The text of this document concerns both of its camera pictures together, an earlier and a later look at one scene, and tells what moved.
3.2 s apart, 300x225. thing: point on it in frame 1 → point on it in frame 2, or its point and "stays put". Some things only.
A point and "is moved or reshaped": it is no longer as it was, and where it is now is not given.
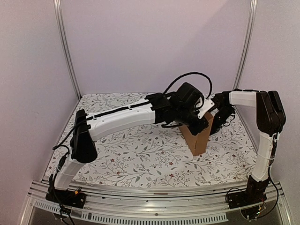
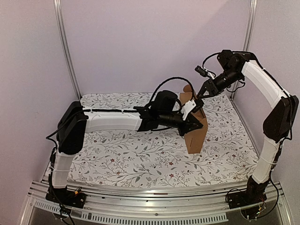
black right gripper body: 220,119 → 210,85
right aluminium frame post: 249,33 stays put
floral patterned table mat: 156,155 stays put
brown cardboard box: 197,143 is moved or reshaped
